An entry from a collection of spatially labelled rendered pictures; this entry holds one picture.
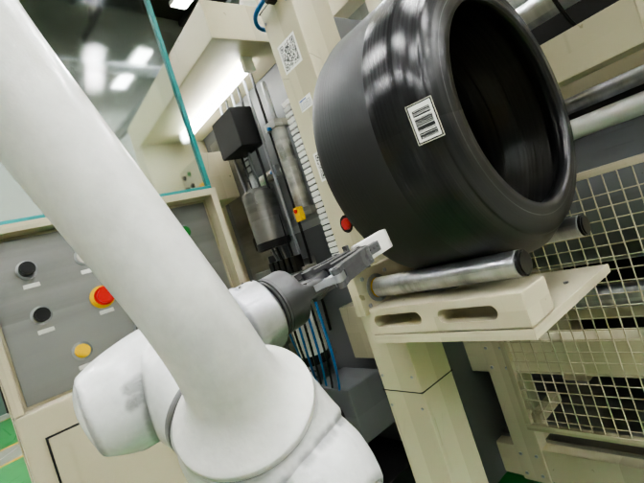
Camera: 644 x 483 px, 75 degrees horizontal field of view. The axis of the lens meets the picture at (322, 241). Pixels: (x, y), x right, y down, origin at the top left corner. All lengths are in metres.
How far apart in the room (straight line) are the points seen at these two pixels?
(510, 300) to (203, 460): 0.55
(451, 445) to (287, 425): 0.90
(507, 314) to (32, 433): 0.90
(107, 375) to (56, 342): 0.66
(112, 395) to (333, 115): 0.55
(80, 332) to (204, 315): 0.84
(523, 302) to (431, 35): 0.43
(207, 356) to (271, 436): 0.07
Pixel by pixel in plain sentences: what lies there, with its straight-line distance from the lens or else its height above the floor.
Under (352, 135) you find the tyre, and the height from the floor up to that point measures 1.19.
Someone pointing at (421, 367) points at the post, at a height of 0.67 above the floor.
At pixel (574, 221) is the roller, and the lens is 0.99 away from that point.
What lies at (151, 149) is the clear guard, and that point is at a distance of 1.19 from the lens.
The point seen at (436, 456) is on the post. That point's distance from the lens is 1.16.
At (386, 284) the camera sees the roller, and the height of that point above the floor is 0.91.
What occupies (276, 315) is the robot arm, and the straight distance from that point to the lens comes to 0.46.
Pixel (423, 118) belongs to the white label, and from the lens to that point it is 0.65.
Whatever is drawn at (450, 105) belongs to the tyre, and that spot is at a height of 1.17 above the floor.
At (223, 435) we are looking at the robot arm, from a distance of 0.29.
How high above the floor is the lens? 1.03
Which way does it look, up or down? level
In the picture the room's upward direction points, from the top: 18 degrees counter-clockwise
